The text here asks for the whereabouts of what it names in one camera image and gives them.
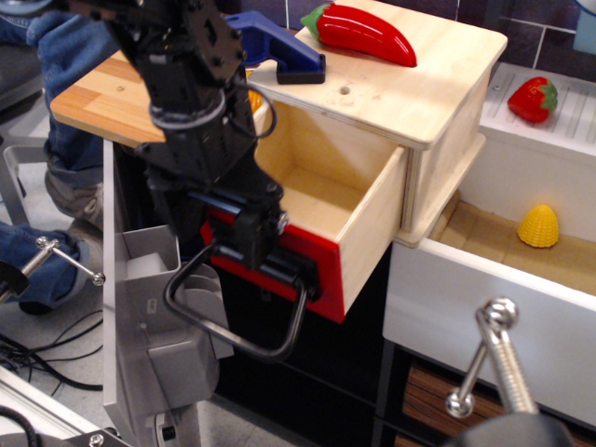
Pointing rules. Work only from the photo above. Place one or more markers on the silver clamp screw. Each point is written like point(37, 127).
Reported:
point(15, 281)
point(495, 319)

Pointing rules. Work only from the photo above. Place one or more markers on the person in blue jeans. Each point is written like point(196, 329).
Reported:
point(68, 47)

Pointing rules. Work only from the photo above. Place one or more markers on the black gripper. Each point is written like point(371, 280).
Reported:
point(207, 160)

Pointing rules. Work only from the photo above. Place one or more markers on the grey sneaker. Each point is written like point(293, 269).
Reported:
point(82, 203)

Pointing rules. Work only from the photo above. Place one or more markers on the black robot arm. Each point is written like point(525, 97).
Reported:
point(190, 61)

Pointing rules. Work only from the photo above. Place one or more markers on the light wooden box housing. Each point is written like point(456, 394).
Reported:
point(432, 110)

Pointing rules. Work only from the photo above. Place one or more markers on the grey metal table leg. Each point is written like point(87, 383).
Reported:
point(157, 366)

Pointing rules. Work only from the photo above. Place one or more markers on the yellow corn toy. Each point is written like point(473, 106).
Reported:
point(539, 228)

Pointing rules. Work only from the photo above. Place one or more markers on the white toy sink unit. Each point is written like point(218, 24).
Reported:
point(474, 253)

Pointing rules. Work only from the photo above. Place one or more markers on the wooden drawer with red front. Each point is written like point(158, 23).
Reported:
point(342, 201)

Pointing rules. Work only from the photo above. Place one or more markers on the near silver clamp screw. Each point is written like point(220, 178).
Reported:
point(495, 319)

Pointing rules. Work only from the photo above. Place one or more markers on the red chili pepper toy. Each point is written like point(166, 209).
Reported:
point(355, 29)

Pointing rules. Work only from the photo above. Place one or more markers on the left silver clamp screw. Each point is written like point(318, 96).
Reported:
point(15, 281)

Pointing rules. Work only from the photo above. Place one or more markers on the red strawberry toy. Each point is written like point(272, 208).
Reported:
point(535, 100)

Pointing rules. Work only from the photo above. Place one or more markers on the orange toy in bowl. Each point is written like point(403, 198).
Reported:
point(256, 100)

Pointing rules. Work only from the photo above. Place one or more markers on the blue quick-grip bar clamp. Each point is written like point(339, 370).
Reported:
point(262, 40)

